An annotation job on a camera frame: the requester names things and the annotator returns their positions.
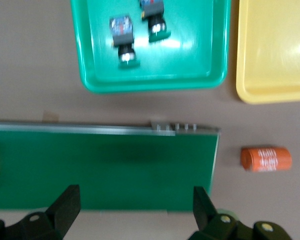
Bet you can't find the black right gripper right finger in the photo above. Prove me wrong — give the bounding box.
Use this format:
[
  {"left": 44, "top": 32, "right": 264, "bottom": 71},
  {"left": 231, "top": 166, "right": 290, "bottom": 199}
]
[{"left": 188, "top": 186, "right": 293, "bottom": 240}]

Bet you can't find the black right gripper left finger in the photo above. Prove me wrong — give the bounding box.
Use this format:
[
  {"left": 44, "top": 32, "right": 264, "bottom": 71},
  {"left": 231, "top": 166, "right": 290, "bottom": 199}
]
[{"left": 0, "top": 184, "right": 81, "bottom": 240}]

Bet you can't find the orange cylinder with 4680 print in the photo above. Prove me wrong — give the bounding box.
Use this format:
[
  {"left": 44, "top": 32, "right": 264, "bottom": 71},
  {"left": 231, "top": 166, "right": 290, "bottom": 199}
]
[{"left": 240, "top": 146, "right": 293, "bottom": 173}]

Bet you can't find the green push button switch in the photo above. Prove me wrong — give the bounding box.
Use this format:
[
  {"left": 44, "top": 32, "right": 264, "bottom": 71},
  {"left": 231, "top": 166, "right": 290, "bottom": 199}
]
[
  {"left": 108, "top": 15, "right": 141, "bottom": 70},
  {"left": 138, "top": 0, "right": 172, "bottom": 43}
]

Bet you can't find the green conveyor belt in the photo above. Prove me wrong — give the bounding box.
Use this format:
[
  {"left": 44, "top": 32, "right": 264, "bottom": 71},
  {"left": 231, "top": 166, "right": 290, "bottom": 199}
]
[{"left": 0, "top": 121, "right": 221, "bottom": 213}]

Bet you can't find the green plastic tray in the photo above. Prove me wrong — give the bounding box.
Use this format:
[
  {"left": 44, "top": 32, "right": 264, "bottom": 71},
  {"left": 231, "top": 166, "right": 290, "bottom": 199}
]
[{"left": 69, "top": 0, "right": 232, "bottom": 95}]

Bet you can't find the yellow plastic tray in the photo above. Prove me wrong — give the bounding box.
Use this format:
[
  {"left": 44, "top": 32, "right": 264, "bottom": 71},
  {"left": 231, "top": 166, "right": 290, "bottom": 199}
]
[{"left": 235, "top": 0, "right": 300, "bottom": 105}]

